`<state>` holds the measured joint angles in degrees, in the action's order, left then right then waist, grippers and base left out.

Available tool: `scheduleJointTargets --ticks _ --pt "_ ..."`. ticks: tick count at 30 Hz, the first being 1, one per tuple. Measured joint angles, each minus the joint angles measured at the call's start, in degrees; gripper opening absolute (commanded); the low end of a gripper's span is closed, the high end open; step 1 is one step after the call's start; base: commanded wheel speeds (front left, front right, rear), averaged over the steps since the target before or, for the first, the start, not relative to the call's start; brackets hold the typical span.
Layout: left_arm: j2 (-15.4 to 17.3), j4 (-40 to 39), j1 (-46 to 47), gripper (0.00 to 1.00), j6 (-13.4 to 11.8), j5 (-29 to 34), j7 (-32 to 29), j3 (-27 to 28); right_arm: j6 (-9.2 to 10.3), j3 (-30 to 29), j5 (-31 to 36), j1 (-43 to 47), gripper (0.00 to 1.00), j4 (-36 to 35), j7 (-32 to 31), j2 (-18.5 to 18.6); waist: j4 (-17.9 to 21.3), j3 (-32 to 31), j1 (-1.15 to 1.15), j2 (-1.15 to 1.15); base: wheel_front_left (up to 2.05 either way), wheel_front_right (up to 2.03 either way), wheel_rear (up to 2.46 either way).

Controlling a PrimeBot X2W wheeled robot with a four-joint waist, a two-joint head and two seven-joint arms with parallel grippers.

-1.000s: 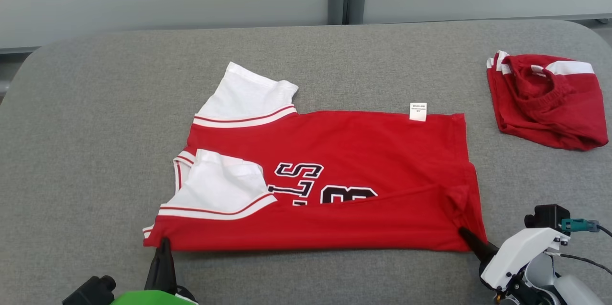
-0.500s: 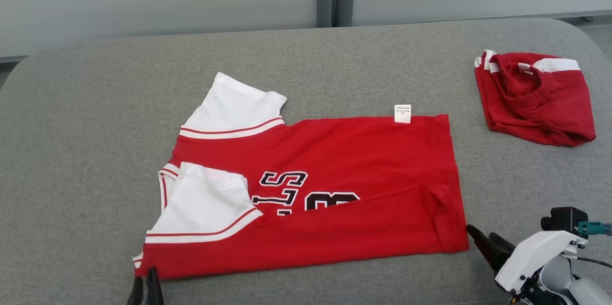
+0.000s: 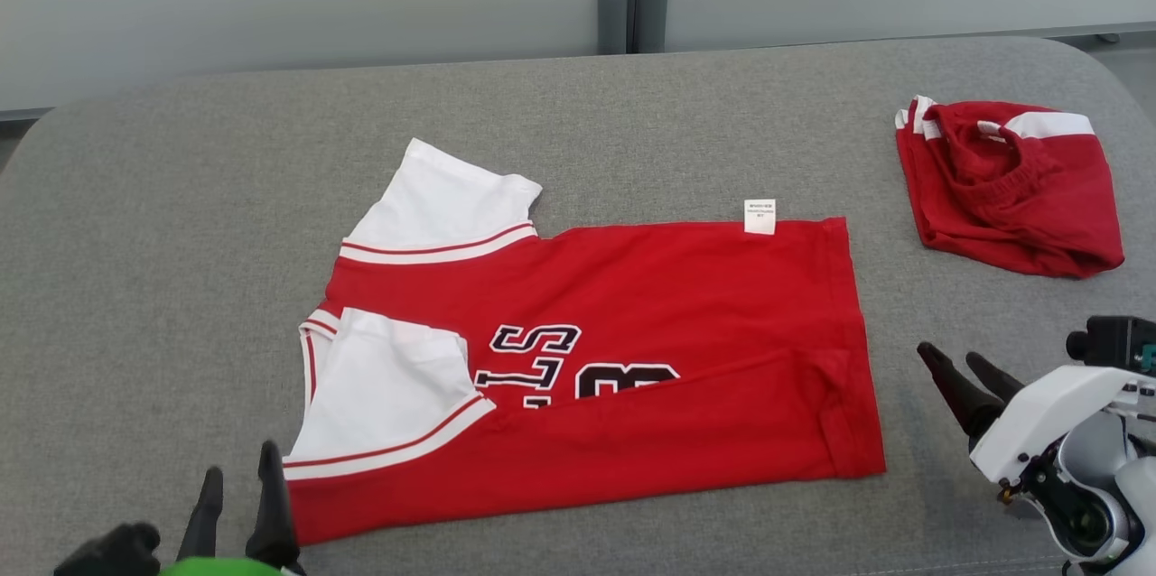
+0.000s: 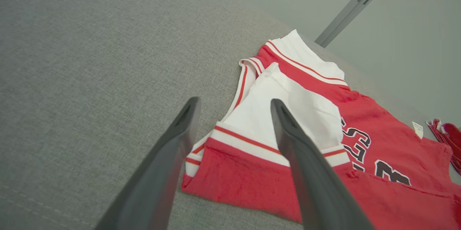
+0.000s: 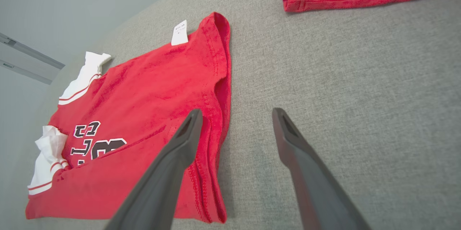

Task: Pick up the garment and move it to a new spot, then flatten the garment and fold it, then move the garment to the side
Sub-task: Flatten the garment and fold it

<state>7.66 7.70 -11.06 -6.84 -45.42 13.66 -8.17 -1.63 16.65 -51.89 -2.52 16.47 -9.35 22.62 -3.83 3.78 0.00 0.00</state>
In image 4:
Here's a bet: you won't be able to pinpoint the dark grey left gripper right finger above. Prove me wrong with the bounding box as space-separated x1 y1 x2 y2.
270 98 375 230

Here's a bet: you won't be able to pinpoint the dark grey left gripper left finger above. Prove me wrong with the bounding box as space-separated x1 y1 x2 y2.
94 96 201 230

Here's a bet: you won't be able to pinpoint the red and white basketball jersey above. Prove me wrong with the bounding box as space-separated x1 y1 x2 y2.
180 29 461 230

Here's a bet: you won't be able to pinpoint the red shorts with white stripes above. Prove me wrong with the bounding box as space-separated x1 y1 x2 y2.
426 118 461 176

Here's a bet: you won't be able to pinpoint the grey partition frame strip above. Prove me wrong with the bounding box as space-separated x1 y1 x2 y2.
314 0 401 48

